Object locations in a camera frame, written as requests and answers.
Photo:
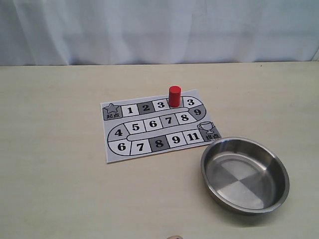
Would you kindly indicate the stainless steel round dish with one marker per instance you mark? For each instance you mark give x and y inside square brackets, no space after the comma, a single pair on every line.
[244,177]

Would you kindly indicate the white curtain backdrop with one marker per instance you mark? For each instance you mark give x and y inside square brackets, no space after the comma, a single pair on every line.
[114,32]

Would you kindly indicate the beige wooden die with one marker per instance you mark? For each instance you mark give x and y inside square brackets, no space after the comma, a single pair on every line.
[175,237]

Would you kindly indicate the red cylinder game piece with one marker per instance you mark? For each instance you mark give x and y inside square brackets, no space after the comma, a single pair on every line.
[174,96]

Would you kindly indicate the printed paper game board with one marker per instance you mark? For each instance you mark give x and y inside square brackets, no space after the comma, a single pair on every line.
[147,126]

